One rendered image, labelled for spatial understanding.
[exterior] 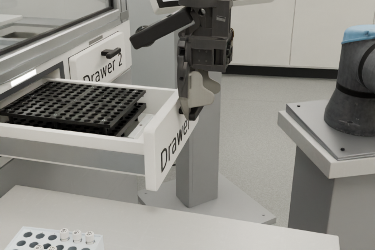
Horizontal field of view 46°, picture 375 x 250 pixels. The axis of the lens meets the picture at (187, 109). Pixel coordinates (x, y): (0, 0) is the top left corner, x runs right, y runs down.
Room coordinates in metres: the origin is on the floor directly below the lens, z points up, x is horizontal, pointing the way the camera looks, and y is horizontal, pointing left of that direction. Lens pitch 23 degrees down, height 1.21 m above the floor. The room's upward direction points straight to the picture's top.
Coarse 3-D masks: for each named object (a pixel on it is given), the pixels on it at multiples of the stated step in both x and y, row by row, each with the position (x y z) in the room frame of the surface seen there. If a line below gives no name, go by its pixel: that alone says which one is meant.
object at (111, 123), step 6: (138, 90) 0.84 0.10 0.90; (144, 90) 0.83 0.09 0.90; (132, 96) 0.81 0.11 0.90; (138, 96) 0.80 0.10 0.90; (126, 102) 0.77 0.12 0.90; (132, 102) 0.77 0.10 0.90; (120, 108) 0.74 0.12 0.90; (126, 108) 0.74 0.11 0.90; (114, 114) 0.71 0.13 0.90; (120, 114) 0.71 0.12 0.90; (108, 120) 0.69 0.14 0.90; (114, 120) 0.69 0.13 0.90; (102, 126) 0.67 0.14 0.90; (108, 126) 0.67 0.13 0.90
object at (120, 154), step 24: (144, 96) 0.87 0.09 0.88; (168, 96) 0.85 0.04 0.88; (0, 120) 0.78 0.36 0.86; (0, 144) 0.68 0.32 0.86; (24, 144) 0.66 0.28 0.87; (48, 144) 0.65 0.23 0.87; (72, 144) 0.64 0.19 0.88; (96, 144) 0.63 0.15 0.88; (120, 144) 0.62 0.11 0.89; (96, 168) 0.63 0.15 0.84; (120, 168) 0.62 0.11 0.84; (144, 168) 0.61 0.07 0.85
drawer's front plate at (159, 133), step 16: (176, 96) 0.73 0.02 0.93; (160, 112) 0.65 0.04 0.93; (176, 112) 0.70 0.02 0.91; (144, 128) 0.60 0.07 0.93; (160, 128) 0.62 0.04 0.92; (176, 128) 0.70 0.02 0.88; (192, 128) 0.81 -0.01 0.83; (144, 144) 0.59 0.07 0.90; (160, 144) 0.61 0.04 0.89; (176, 144) 0.70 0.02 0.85; (160, 160) 0.61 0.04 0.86; (160, 176) 0.61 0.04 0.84
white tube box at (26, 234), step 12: (24, 228) 0.53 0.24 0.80; (36, 228) 0.53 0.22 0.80; (12, 240) 0.50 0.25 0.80; (24, 240) 0.50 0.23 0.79; (36, 240) 0.50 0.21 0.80; (48, 240) 0.50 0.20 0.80; (60, 240) 0.51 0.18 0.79; (72, 240) 0.50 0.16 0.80; (84, 240) 0.50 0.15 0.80; (96, 240) 0.50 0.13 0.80
